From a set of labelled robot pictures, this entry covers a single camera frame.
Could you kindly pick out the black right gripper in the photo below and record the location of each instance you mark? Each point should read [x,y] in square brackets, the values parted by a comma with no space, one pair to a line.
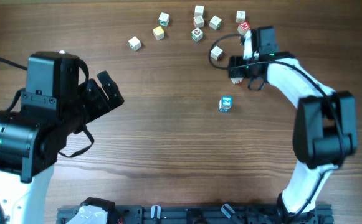
[240,72]

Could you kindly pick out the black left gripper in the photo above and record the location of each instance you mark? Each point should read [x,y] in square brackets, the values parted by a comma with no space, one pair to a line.
[101,104]

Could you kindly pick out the red A wooden block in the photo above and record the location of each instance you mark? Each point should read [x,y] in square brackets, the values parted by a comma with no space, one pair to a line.
[237,81]

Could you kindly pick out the blue bottom tower block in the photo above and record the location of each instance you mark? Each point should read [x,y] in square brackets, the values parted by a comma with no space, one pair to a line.
[224,105]

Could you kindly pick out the blue letter wooden block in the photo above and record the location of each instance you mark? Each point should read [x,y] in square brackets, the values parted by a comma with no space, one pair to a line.
[226,98]

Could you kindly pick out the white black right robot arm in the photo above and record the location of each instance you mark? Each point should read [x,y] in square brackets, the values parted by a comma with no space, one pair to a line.
[325,130]

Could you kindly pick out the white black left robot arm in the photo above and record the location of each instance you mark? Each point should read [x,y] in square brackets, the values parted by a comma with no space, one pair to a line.
[53,105]

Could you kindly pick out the plain wooden block centre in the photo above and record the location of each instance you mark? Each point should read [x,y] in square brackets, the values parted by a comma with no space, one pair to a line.
[216,53]

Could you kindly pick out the plain wooden block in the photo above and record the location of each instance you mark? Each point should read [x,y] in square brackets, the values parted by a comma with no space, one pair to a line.
[134,43]
[199,10]
[240,16]
[216,53]

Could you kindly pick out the red M wooden block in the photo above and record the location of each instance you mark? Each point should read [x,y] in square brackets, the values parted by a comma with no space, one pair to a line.
[243,28]

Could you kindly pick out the plain wooden block upper right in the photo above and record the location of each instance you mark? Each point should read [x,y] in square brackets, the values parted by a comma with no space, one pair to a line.
[240,16]

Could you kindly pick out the plain wooden block far left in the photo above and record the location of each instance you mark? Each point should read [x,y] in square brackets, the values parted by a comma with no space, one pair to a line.
[134,43]

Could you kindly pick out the green edged wooden block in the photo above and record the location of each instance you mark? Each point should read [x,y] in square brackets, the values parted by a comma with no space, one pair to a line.
[215,23]

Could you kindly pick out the green ball picture block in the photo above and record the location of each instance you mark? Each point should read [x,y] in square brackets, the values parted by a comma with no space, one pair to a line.
[197,34]

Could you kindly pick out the red side wooden block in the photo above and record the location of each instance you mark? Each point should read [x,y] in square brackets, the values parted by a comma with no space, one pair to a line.
[198,21]

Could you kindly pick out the yellow top wooden block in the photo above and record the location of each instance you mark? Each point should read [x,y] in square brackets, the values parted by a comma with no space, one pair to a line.
[158,33]

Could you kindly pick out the plain wooden block top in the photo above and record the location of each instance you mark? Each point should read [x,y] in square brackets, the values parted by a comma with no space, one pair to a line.
[199,10]

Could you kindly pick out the green side wooden block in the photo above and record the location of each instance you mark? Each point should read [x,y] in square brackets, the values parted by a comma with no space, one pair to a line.
[164,19]

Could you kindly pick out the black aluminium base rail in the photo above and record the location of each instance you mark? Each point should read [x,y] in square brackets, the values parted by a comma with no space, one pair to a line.
[322,214]

